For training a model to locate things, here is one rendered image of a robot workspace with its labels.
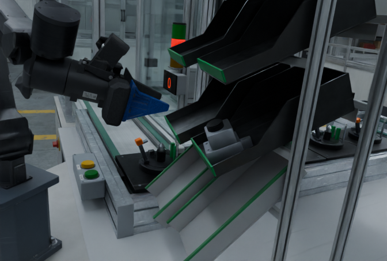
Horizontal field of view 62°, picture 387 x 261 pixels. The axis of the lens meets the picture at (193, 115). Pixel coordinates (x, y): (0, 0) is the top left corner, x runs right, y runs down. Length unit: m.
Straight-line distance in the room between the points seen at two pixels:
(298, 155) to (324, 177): 0.73
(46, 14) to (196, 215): 0.50
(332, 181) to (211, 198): 0.69
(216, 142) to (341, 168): 0.85
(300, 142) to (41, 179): 0.57
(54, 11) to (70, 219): 0.69
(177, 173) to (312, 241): 0.44
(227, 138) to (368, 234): 0.70
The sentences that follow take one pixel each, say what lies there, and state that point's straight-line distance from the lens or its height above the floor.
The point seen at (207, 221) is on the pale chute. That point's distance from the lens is 0.71.
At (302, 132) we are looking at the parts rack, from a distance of 0.55.
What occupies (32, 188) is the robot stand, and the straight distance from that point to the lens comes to 0.80.
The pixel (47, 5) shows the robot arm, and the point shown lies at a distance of 0.49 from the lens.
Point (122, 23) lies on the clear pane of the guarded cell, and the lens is 2.29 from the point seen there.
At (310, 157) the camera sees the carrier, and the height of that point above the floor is 0.97.
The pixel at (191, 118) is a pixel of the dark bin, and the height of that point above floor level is 1.21.
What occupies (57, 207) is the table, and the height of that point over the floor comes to 0.86.
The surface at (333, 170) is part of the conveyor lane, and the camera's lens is 1.31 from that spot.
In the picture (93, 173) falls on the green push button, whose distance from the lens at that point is 1.03.
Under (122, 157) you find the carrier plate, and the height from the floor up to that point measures 0.97.
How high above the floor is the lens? 1.45
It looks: 17 degrees down
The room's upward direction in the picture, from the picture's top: 5 degrees clockwise
